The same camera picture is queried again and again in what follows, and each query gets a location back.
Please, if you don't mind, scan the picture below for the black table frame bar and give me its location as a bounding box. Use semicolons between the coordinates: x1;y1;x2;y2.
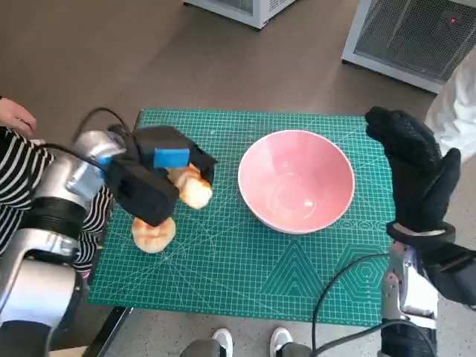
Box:
87;306;134;357

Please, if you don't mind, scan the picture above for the round pale toy bread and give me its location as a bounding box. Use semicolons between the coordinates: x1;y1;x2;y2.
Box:
132;217;177;254

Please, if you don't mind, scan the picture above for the pink bowl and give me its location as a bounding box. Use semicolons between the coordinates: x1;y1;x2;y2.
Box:
237;129;356;235

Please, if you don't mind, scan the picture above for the white cabinet with mesh panel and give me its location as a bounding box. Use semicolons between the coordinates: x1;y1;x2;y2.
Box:
341;0;476;94

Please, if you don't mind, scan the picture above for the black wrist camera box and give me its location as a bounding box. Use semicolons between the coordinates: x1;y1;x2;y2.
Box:
419;237;476;308
106;159;180;228

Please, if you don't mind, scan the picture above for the person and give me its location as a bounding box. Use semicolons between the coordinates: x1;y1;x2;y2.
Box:
0;97;116;280
423;59;476;149

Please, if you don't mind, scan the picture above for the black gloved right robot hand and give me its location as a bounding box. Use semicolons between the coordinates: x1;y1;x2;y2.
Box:
364;106;462;234

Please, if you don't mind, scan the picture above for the black cable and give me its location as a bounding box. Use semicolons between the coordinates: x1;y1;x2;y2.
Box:
311;254;390;354
315;319;438;353
36;106;129;164

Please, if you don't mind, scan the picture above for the dark grey leg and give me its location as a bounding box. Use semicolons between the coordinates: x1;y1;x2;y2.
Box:
180;340;222;357
277;341;313;357

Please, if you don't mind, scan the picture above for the white sneaker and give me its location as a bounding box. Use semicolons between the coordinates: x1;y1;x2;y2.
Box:
211;328;234;357
269;327;293;354

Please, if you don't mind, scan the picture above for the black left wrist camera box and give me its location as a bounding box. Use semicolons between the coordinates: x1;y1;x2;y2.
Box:
106;159;180;228

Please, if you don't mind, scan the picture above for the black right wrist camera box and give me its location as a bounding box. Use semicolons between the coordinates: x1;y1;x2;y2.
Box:
419;237;476;308

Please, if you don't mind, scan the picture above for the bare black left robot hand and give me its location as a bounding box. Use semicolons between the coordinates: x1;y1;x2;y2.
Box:
121;125;219;189

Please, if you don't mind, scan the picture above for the long orange striped toy bread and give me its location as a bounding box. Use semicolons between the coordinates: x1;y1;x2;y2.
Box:
165;162;213;210

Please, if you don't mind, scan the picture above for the green cutting mat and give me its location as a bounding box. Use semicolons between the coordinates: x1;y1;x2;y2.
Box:
87;107;399;328

